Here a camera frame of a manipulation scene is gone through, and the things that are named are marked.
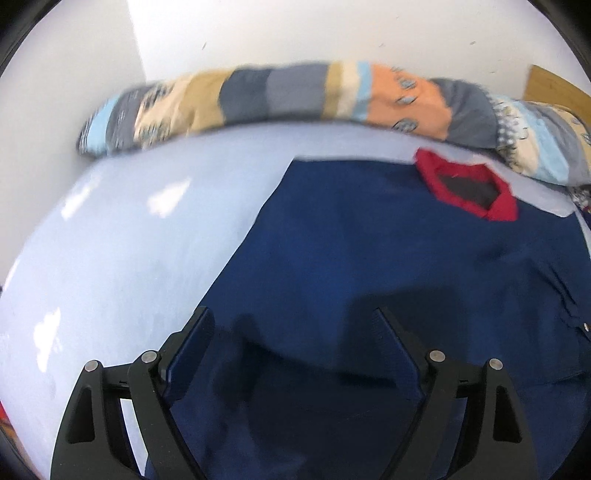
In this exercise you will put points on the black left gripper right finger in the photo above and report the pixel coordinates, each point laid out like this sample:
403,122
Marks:
469,423

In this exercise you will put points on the striped patchwork rolled quilt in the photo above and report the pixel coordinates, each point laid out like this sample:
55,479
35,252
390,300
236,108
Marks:
543,141

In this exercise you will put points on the light blue bed sheet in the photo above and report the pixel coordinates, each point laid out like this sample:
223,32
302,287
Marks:
128,256

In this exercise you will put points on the wooden headboard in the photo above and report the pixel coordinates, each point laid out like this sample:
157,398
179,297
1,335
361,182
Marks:
547,87

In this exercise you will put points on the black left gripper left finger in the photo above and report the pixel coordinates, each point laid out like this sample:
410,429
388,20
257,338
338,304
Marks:
93,442

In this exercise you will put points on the navy work shirt red collar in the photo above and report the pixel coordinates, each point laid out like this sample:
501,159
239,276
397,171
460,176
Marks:
303,380

